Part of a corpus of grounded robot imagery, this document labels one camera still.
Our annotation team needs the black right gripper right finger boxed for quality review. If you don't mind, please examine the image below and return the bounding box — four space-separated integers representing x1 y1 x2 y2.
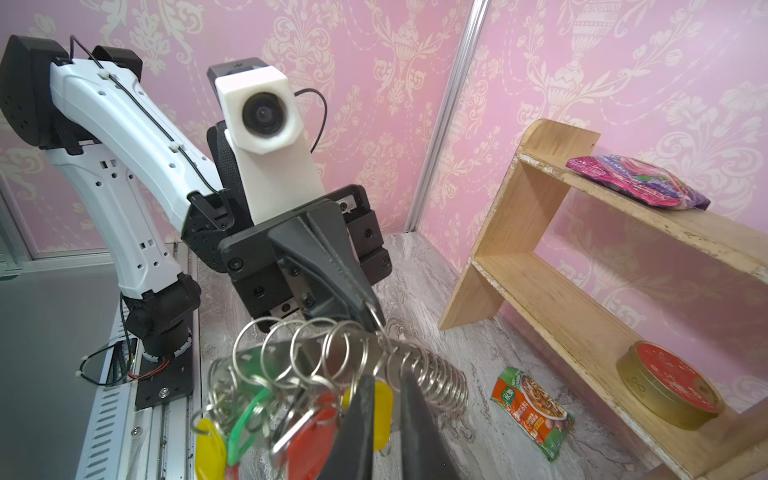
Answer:
400 372 459 480

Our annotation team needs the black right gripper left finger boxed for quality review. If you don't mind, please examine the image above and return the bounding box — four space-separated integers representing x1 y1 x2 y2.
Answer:
317 375 375 480

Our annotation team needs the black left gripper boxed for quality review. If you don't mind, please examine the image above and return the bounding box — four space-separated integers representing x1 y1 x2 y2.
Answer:
181 184 392 332

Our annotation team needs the yellow key tag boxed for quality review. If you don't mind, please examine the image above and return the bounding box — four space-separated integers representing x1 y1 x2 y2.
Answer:
360 379 394 452
194 419 227 480

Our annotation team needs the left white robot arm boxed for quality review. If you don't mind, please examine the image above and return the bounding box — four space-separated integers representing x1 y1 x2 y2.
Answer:
1 35 392 410

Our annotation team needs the green key tag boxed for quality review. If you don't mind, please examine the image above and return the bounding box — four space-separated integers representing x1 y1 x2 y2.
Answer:
227 388 273 467

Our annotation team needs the green orange snack packet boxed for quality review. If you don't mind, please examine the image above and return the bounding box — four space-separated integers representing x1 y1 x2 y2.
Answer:
491 367 575 462

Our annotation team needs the round red gold tin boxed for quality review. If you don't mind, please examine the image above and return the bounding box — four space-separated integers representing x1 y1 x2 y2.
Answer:
616 341 725 431

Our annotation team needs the wooden two-tier shelf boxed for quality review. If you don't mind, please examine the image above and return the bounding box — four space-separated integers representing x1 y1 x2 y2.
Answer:
437 118 768 480

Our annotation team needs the pink snack packet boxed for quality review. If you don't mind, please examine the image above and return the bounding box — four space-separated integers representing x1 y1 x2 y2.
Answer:
566 155 710 211

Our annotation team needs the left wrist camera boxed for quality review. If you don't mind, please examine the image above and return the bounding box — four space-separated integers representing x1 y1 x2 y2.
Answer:
207 57 326 224

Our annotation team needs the aluminium corner post left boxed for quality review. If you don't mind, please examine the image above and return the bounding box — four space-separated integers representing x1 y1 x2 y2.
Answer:
404 0 490 233

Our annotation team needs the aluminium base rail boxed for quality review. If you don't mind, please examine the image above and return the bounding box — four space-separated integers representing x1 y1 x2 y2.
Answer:
74 239 205 480

